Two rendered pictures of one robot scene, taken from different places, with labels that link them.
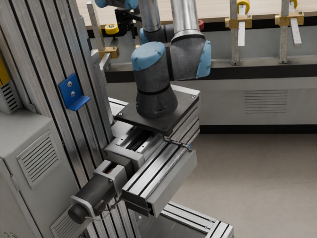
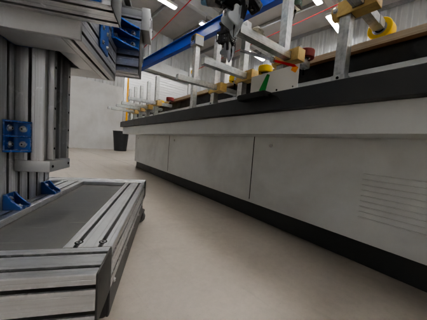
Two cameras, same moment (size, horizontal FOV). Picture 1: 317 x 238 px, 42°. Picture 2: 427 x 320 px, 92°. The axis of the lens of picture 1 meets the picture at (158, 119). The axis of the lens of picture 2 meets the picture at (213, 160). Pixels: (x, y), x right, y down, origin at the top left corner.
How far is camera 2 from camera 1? 1.93 m
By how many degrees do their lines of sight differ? 47
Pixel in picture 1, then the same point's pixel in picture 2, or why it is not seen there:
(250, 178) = (309, 306)
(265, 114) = (399, 232)
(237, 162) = (308, 276)
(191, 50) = not seen: outside the picture
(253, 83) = (366, 120)
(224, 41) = not seen: hidden behind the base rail
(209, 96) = (308, 173)
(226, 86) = (319, 126)
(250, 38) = not seen: hidden behind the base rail
